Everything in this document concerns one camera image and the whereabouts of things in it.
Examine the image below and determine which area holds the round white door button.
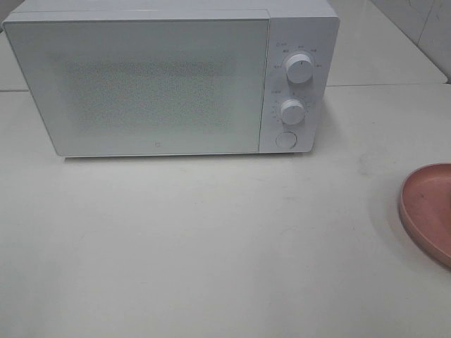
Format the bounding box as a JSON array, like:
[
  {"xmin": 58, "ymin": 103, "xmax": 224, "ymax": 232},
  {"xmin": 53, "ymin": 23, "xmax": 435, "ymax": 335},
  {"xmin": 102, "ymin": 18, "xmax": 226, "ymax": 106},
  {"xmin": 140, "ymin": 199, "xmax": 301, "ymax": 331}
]
[{"xmin": 276, "ymin": 132, "xmax": 297, "ymax": 149}]

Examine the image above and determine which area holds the pink round plate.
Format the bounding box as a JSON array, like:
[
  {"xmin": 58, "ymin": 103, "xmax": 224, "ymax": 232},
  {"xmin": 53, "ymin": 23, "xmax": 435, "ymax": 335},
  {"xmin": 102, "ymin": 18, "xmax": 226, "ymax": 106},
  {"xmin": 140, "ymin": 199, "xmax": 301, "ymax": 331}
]
[{"xmin": 398, "ymin": 163, "xmax": 450, "ymax": 268}]

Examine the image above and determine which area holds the white microwave door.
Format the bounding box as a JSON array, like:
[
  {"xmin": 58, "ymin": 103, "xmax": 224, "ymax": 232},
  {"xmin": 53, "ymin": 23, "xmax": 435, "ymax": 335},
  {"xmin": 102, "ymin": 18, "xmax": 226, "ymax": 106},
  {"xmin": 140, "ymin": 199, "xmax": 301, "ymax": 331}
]
[{"xmin": 5, "ymin": 20, "xmax": 268, "ymax": 157}]

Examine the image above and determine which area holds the lower white dial knob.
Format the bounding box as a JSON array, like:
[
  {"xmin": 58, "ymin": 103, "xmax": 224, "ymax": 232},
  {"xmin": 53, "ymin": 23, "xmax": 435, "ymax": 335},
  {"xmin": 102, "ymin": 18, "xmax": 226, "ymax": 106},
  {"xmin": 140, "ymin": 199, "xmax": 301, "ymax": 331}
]
[{"xmin": 280, "ymin": 99, "xmax": 306, "ymax": 125}]

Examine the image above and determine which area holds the white dial knob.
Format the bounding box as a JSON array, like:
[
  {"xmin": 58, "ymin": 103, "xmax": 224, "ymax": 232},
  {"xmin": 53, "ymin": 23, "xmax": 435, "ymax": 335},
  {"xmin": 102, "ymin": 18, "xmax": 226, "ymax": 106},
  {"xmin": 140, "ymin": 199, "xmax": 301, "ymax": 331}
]
[
  {"xmin": 285, "ymin": 51, "xmax": 314, "ymax": 84},
  {"xmin": 280, "ymin": 99, "xmax": 306, "ymax": 125}
]

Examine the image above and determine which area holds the upper white dial knob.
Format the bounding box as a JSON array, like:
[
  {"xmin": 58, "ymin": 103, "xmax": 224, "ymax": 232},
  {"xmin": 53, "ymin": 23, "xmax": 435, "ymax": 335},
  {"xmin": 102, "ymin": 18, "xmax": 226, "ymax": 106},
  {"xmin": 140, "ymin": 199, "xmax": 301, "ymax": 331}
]
[{"xmin": 285, "ymin": 51, "xmax": 314, "ymax": 84}]

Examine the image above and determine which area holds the white microwave oven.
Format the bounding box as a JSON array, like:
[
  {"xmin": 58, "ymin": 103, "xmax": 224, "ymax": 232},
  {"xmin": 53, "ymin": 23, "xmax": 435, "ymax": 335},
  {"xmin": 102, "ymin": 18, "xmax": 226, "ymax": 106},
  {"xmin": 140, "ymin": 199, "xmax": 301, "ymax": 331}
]
[{"xmin": 2, "ymin": 1, "xmax": 340, "ymax": 154}]

